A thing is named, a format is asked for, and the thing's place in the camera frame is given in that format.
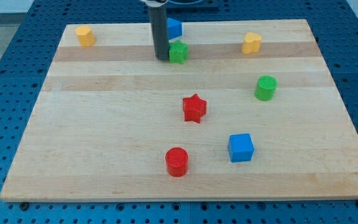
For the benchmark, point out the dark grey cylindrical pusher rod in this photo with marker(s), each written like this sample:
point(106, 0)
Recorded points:
point(158, 21)

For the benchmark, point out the green star block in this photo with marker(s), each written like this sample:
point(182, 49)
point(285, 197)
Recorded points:
point(178, 52)

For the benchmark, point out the red star block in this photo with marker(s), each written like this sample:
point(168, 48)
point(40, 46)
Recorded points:
point(194, 108)

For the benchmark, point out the blue triangular block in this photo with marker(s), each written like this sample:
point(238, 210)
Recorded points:
point(175, 28)

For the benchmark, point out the yellow hexagon block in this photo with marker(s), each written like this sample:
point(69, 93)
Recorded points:
point(85, 35)

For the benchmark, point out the yellow heart block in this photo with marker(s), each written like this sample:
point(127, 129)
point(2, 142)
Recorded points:
point(251, 43)

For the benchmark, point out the green cylinder block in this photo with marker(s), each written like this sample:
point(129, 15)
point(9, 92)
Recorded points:
point(265, 88)

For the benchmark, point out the light wooden board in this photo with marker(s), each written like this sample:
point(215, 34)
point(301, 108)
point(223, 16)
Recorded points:
point(107, 115)

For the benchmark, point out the red cylinder block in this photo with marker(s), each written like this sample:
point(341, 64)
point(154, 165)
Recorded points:
point(176, 160)

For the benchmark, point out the blue cube block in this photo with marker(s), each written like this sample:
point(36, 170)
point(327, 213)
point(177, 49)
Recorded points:
point(240, 147)

